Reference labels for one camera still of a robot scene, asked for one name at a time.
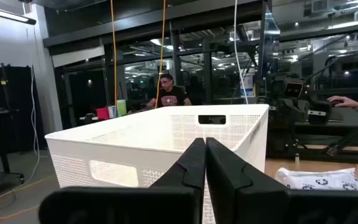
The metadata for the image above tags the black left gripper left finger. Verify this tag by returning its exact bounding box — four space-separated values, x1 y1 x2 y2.
38 138 206 224

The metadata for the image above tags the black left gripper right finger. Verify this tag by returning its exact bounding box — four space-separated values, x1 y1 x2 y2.
206 137 358 224

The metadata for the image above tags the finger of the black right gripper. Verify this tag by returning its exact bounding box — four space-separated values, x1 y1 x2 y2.
308 101 333 126
268 105 279 121

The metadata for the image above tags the white printed gauze package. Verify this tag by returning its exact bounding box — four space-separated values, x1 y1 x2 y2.
274 167 358 191

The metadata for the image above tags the white perforated plastic basket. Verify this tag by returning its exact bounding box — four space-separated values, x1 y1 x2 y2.
44 104 270 224

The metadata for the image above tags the person's hand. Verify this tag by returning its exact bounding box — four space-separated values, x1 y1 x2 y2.
327 95 358 109

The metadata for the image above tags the black side desk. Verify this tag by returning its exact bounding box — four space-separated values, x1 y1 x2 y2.
295 105 358 138

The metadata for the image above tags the white and blue sign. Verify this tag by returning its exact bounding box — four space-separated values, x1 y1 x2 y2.
240 74 255 96

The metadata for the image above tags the pale green container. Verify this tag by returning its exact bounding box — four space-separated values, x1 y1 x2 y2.
116 99 127 118

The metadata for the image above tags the person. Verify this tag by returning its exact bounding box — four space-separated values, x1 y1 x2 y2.
146 73 193 109

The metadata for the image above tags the red container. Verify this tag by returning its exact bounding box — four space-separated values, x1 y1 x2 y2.
95 107 111 121

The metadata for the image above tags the black equipment rack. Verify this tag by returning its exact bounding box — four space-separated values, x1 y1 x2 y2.
0 63 43 158

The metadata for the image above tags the long ceiling light fixture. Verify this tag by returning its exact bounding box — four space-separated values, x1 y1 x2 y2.
0 2 37 26

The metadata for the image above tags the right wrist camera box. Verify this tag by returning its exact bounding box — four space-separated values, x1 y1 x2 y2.
282 78 306 100

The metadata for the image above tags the black metal table frame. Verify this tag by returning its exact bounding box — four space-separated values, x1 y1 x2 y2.
267 114 358 165

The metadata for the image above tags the hanging white cable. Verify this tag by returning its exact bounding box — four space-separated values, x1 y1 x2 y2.
233 0 249 105

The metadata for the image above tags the hanging yellow cable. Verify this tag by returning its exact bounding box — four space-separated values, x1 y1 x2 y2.
155 0 167 109
109 0 118 110

